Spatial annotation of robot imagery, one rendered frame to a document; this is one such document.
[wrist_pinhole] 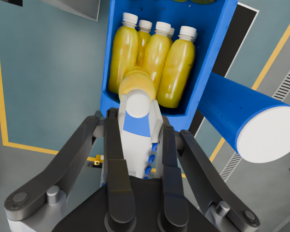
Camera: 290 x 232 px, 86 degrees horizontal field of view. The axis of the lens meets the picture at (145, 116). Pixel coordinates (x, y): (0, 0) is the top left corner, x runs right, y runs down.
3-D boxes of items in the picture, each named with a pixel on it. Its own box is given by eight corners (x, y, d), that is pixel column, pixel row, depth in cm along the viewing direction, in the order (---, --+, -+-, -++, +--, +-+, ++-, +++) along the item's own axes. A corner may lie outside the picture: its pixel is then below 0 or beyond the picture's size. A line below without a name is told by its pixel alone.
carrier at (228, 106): (188, 103, 152) (215, 89, 147) (243, 171, 73) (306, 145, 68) (176, 77, 140) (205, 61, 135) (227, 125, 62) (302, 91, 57)
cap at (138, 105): (138, 84, 24) (138, 87, 22) (154, 102, 25) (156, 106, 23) (120, 101, 25) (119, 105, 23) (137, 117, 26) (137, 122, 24)
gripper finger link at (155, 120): (157, 120, 17) (163, 121, 17) (152, 98, 23) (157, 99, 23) (151, 142, 18) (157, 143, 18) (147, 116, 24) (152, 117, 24)
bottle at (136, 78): (137, 60, 40) (139, 70, 23) (154, 80, 42) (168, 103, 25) (118, 78, 41) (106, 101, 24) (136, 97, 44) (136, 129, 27)
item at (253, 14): (142, 140, 187) (142, 148, 173) (193, -9, 125) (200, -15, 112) (182, 148, 195) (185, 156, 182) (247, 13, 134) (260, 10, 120)
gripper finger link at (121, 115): (121, 138, 18) (114, 137, 17) (124, 112, 24) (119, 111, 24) (125, 115, 16) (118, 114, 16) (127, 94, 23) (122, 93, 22)
